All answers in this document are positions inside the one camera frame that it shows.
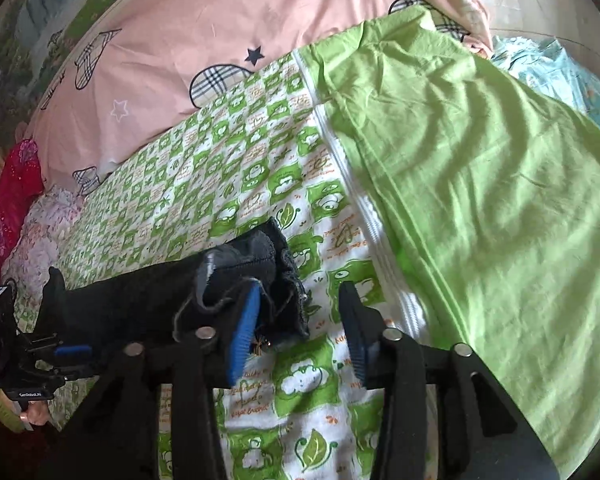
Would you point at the person's left hand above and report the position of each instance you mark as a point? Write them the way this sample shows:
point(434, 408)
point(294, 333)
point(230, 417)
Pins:
point(36, 413)

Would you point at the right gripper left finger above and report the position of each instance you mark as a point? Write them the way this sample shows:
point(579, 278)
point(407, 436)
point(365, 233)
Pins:
point(114, 432)

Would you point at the floral purple pillow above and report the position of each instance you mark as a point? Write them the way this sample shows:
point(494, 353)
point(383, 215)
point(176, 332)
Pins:
point(44, 231)

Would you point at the green checkered bed sheet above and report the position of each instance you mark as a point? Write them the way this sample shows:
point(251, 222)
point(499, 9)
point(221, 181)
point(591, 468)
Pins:
point(259, 151)

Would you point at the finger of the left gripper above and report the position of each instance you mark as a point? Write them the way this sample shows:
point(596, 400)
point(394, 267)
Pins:
point(77, 351)

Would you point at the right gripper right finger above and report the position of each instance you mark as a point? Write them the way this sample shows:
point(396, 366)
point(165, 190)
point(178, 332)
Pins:
point(482, 433)

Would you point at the black pants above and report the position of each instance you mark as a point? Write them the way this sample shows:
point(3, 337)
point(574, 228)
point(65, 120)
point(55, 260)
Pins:
point(158, 304)

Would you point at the landscape wall painting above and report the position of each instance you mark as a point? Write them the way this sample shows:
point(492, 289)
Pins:
point(40, 25)

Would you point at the pink heart pattern quilt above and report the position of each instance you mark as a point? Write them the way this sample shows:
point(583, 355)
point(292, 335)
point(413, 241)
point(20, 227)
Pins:
point(235, 38)

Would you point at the light blue cloth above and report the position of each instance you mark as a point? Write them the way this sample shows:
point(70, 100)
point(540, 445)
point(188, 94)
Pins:
point(546, 67)

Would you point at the plain green sheet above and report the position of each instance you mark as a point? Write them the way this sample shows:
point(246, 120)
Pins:
point(489, 195)

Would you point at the red garment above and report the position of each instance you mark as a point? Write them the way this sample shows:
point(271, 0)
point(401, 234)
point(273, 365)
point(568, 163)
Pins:
point(20, 185)

